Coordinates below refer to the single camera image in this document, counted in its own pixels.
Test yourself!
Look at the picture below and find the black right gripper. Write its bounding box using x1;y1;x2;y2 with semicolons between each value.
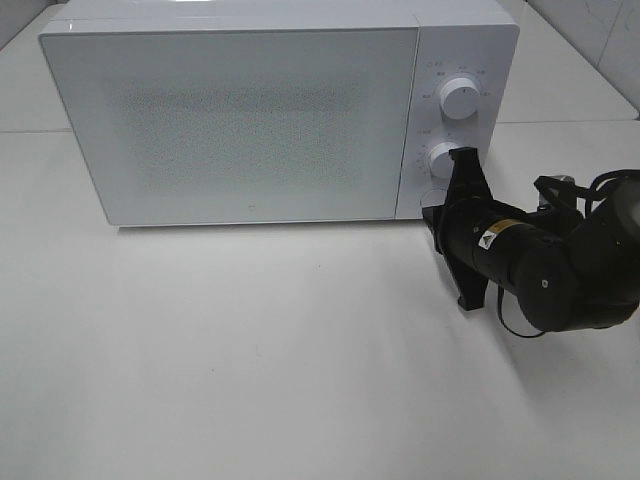
422;147;538;312

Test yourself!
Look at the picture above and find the lower white timer knob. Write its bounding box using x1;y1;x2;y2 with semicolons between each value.
427;141;460;179

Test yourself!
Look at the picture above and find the upper white power knob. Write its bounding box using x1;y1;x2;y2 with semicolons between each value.
437;74;480;120

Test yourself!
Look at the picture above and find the round white door release button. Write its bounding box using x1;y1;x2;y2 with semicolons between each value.
420;188;447;208

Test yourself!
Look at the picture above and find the white microwave oven body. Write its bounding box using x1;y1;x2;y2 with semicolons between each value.
39;1;520;221

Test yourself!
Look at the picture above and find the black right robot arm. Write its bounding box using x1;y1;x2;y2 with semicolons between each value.
422;147;639;336

